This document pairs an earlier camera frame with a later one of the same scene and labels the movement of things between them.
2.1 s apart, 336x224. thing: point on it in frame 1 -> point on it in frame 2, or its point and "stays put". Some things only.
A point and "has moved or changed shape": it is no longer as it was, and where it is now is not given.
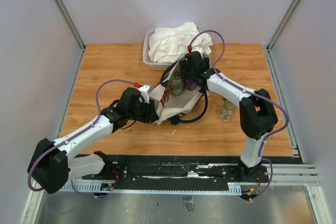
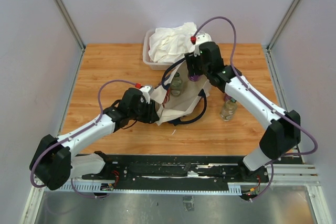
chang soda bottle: [176, 84] stays put
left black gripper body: [143, 112] stays put
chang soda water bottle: [228, 110] stays put
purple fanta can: [190, 85] has moved or changed shape
